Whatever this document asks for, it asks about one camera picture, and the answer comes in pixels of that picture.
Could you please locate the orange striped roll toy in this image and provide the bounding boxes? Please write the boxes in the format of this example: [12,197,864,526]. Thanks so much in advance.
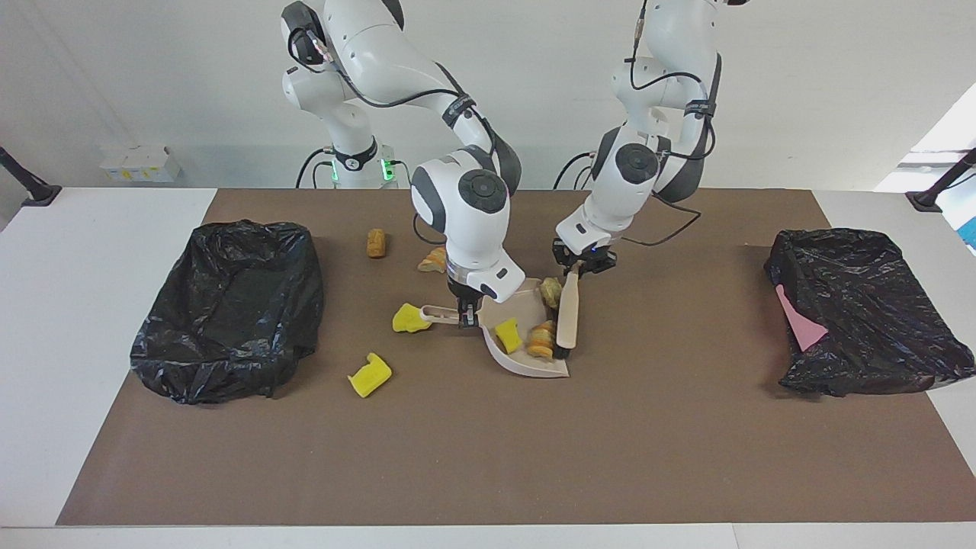
[526,321,557,361]

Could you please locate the notched yellow sponge piece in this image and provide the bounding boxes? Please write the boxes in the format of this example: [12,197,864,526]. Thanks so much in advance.
[348,352,393,399]

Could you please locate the brown table mat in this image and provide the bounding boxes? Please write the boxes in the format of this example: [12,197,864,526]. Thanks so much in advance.
[56,188,976,527]

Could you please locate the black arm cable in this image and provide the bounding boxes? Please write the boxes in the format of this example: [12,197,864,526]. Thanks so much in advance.
[618,0,721,249]
[288,29,527,249]

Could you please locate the beige plastic dustpan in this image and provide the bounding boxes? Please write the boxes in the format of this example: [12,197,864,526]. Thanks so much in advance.
[421,278,571,379]

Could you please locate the black bag bin with board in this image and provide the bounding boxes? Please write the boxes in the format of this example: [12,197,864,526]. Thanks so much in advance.
[764,227,976,398]

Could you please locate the black trash bag bin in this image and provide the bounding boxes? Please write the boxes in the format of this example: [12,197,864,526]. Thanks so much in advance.
[130,220,325,405]

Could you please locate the pink flat board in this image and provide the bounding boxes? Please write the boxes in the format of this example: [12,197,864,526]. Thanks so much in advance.
[774,284,829,352]

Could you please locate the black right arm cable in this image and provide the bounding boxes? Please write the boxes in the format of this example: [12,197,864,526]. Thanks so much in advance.
[288,29,527,249]

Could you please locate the black camera stand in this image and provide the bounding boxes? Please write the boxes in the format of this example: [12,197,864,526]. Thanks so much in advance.
[0,145,62,208]
[906,147,976,213]

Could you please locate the beige hand brush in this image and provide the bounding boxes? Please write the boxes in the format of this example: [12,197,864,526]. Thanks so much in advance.
[555,263,584,359]

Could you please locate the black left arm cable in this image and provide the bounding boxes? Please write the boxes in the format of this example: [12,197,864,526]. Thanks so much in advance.
[618,0,721,249]

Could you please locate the white wall socket boxes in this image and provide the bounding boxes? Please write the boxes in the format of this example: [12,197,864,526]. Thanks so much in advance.
[99,145,182,184]

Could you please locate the small yellow sponge wedge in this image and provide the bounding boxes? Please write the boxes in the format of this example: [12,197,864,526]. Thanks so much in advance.
[494,319,524,355]

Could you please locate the black base power cable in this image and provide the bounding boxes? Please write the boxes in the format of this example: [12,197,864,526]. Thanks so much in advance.
[295,147,336,189]
[553,151,603,189]

